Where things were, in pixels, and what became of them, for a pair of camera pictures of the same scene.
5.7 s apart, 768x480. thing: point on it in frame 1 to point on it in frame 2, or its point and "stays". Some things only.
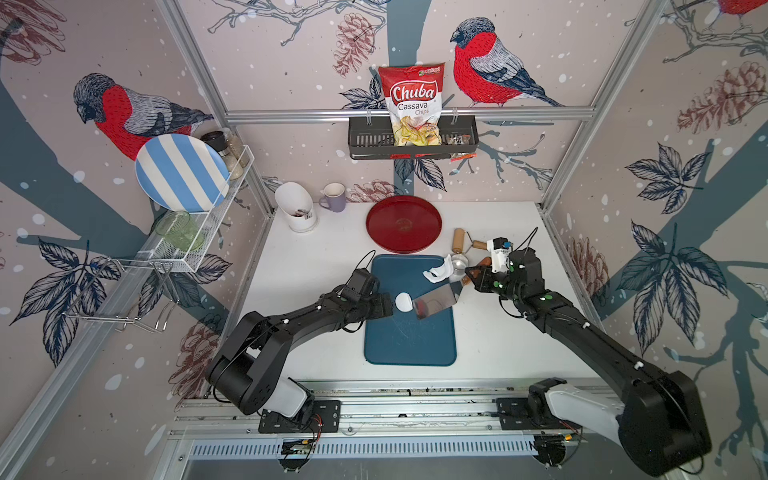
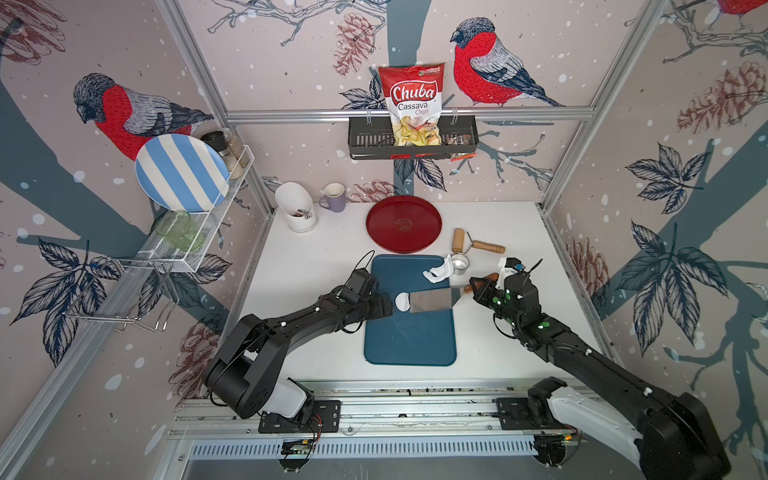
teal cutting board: x=401 y=338 stays
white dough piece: x=440 y=272 stays
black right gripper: x=479 y=281 to x=480 y=294
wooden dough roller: x=459 y=238 stays
